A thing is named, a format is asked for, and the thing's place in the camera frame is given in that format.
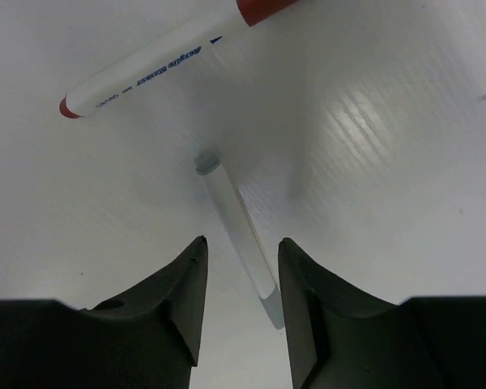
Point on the grey cap white marker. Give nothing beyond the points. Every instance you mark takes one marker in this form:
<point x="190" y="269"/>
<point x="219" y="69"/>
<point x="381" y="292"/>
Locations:
<point x="232" y="212"/>

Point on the dark red cap marker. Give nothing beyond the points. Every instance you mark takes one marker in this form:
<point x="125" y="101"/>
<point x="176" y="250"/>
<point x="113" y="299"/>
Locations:
<point x="166" y="53"/>

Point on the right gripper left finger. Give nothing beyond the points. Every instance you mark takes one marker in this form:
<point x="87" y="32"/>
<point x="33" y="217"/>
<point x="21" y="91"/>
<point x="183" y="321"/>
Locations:
<point x="148" y="336"/>

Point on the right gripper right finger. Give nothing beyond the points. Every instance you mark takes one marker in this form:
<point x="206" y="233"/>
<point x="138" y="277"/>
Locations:
<point x="340" y="336"/>

